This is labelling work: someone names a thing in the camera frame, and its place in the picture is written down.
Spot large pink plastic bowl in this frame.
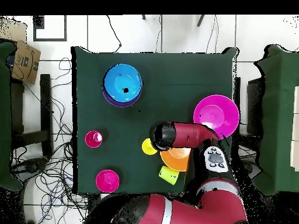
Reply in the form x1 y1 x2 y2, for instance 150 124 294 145
193 94 241 140

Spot yellow plastic cup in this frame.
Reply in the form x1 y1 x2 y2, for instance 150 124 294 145
141 138 159 156

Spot green cloth covered side table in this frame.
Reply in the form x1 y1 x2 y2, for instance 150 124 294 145
0 41 24 193
253 44 299 197

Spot blue plastic bowl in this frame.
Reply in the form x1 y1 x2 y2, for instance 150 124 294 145
102 63 142 103

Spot purple plastic bowl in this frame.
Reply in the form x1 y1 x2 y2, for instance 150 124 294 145
102 85 141 108

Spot red plastic cup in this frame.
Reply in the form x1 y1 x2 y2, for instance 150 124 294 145
84 130 104 149

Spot black computer tower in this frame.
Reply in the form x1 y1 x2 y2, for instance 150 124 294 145
246 77 266 137

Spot dark green tablecloth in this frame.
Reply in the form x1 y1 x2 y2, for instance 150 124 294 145
71 45 239 194

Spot tangle of cables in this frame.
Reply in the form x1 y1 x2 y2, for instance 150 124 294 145
10 57 94 224

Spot printed cardboard box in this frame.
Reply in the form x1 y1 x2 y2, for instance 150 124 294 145
11 40 42 85

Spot dark wooden stool frame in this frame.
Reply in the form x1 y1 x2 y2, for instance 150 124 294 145
10 73 53 157
233 76 241 160

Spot plain cardboard box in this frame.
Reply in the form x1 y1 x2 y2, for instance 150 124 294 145
0 18 29 44

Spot green plastic cup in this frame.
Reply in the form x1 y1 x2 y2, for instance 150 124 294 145
158 165 180 186

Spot small red plastic bowl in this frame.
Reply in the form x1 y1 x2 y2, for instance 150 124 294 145
95 169 120 194

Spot large orange plastic bowl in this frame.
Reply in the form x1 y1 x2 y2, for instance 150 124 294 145
160 147 192 173

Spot black square frame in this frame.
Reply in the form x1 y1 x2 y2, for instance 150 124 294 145
33 15 68 42

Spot black floor cable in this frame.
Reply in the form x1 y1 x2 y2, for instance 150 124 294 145
106 15 123 53

